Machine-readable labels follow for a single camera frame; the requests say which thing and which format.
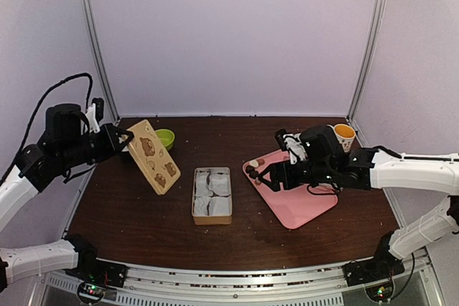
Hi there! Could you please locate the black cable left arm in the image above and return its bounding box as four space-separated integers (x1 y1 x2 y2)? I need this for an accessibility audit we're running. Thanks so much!
0 72 94 181

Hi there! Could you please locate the pink plastic tray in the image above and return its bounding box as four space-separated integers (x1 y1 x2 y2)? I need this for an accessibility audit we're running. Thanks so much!
242 150 338 229

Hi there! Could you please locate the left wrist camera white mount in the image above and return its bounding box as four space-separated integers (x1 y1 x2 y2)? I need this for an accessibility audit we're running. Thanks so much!
85 97 105 133

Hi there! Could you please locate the rectangular tin box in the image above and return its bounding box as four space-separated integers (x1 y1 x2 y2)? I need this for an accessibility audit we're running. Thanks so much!
191 167 233 226

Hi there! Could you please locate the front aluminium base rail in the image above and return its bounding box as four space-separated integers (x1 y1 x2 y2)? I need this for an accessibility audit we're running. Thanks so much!
35 248 438 306

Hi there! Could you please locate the white chocolate piece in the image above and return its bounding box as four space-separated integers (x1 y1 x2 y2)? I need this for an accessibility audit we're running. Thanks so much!
250 160 259 168

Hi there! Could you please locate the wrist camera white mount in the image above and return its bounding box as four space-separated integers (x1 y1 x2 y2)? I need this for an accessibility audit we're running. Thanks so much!
274 128 307 165
85 97 105 133

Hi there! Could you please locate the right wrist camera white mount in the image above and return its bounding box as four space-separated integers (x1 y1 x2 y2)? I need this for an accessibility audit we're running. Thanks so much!
274 128 307 165

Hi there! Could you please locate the aluminium frame post left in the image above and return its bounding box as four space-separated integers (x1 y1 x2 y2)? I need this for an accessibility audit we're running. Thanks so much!
81 0 120 122

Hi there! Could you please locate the lime green bowl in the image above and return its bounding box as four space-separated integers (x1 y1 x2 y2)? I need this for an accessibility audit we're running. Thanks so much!
155 129 176 151

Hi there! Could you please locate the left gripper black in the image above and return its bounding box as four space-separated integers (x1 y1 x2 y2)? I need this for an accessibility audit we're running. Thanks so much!
60 122 133 168

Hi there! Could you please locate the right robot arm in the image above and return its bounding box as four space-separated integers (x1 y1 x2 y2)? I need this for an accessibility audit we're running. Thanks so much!
250 125 458 279

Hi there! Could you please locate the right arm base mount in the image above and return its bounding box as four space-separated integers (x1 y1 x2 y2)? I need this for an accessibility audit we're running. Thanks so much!
342 231 405 287

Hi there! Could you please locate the bear print tin lid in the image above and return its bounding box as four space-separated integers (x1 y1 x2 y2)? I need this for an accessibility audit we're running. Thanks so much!
128 120 181 195

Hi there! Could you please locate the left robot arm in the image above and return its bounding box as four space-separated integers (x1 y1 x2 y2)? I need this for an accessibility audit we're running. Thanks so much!
1 98 181 289

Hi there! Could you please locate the aluminium frame rail right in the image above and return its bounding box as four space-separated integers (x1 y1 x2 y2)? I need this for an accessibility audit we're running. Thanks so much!
346 0 387 123

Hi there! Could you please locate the floral white mug yellow inside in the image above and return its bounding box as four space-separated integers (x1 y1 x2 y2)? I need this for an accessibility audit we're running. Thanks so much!
329 123 356 153

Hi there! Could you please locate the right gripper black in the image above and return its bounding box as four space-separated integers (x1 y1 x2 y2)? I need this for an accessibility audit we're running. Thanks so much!
257 160 334 193

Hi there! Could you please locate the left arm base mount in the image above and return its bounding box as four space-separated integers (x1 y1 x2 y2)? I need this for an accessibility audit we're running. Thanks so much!
64 234 128 287

